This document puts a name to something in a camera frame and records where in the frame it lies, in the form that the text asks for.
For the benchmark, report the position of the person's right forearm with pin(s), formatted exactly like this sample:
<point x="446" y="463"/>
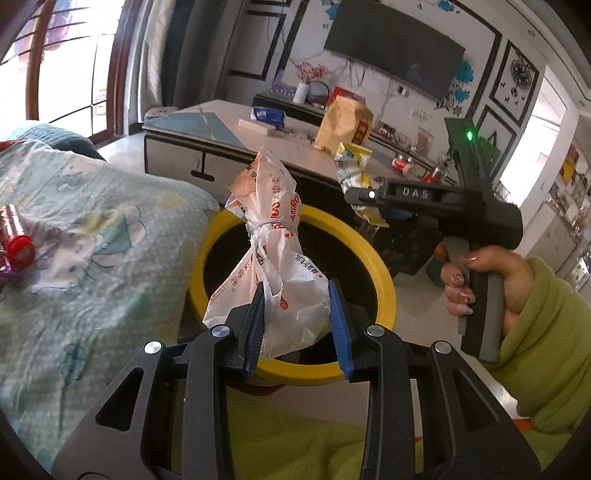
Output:
<point x="554" y="346"/>

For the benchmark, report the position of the brown paper bag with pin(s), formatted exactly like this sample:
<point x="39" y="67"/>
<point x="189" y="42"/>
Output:
<point x="339" y="124"/>

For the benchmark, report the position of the green bag wall frame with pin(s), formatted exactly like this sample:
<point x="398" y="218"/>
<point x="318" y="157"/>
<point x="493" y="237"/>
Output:
<point x="489" y="145"/>

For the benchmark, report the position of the light blue stool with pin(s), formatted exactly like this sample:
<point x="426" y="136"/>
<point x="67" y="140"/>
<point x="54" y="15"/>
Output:
<point x="161" y="113"/>

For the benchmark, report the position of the blue tissue pack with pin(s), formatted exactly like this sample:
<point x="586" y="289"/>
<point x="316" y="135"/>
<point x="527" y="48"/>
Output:
<point x="268" y="117"/>

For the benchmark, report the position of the person's green clothing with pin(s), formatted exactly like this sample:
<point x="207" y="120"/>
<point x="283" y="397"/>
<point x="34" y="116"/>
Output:
<point x="300" y="434"/>

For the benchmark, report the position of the television cabinet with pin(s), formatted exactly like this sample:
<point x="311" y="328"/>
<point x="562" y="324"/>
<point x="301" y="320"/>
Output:
<point x="277" y="104"/>

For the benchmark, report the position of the white plastic bag orange print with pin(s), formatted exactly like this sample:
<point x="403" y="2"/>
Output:
<point x="272" y="258"/>

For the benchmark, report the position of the framed wall clock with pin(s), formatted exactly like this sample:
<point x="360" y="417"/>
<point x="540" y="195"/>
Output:
<point x="519" y="76"/>

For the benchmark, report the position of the yellow rim trash bin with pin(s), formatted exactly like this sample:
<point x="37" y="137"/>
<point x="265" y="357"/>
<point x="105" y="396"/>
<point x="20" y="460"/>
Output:
<point x="364" y="258"/>

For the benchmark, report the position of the flat white box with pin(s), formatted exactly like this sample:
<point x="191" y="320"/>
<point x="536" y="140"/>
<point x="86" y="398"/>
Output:
<point x="258" y="128"/>

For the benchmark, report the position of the white vase pink flowers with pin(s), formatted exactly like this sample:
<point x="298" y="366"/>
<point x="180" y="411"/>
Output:
<point x="302" y="83"/>

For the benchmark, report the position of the yellow white snack wrapper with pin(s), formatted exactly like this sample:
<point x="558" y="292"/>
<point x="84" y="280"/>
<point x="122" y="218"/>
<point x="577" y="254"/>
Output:
<point x="353" y="168"/>

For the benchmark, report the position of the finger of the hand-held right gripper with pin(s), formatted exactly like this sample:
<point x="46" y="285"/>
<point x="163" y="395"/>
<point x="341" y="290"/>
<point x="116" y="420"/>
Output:
<point x="399" y="214"/>
<point x="367" y="194"/>

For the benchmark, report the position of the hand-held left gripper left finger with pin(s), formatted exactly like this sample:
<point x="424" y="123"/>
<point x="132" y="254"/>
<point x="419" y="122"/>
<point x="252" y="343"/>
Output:
<point x="256" y="332"/>

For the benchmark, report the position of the grey curtain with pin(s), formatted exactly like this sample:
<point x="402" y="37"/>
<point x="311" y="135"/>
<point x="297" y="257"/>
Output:
<point x="157" y="55"/>

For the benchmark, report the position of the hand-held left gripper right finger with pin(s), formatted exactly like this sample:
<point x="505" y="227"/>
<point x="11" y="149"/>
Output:
<point x="339" y="332"/>

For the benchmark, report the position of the wall television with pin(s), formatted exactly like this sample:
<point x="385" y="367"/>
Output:
<point x="397" y="46"/>

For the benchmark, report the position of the cartoon printed blanket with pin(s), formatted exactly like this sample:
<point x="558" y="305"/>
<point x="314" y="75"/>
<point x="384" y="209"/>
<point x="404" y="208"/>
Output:
<point x="101" y="240"/>

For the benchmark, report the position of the red drink can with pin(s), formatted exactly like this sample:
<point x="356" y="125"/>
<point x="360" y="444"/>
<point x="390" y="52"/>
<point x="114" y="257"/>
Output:
<point x="402" y="167"/>

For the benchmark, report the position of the standing air conditioner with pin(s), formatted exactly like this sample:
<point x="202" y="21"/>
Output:
<point x="207" y="50"/>

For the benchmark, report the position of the person's right hand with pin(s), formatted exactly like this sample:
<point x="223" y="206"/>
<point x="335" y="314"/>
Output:
<point x="512" y="281"/>

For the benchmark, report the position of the blue quilted sofa cover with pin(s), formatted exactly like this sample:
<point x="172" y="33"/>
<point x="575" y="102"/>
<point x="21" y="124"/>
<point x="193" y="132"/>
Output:
<point x="51" y="138"/>

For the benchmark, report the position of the red gift box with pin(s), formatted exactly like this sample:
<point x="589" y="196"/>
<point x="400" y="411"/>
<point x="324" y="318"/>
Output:
<point x="346" y="94"/>

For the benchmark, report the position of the wooden frame glass door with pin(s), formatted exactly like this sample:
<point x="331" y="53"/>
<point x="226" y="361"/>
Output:
<point x="69" y="60"/>

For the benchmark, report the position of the coffee table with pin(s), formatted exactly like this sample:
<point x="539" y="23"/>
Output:
<point x="217" y="134"/>

